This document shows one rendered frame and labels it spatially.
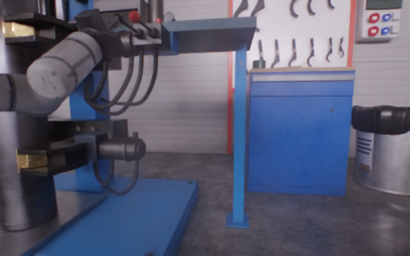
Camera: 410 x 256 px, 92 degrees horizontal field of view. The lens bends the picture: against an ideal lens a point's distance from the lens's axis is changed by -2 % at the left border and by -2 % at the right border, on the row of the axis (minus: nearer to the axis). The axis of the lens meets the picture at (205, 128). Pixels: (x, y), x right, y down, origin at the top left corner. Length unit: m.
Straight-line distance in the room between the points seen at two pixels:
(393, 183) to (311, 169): 0.64
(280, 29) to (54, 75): 2.66
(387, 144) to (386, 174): 0.23
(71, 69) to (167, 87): 2.43
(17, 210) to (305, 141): 1.69
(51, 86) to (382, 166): 2.06
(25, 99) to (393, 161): 2.11
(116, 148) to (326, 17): 2.75
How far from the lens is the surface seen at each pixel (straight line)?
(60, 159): 0.98
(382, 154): 2.05
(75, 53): 0.56
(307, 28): 2.99
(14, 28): 1.02
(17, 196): 1.20
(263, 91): 1.58
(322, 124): 1.70
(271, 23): 2.92
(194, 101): 2.80
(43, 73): 0.52
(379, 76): 3.27
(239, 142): 1.14
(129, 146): 0.96
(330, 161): 1.77
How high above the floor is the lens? 0.69
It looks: 7 degrees down
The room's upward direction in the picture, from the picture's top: straight up
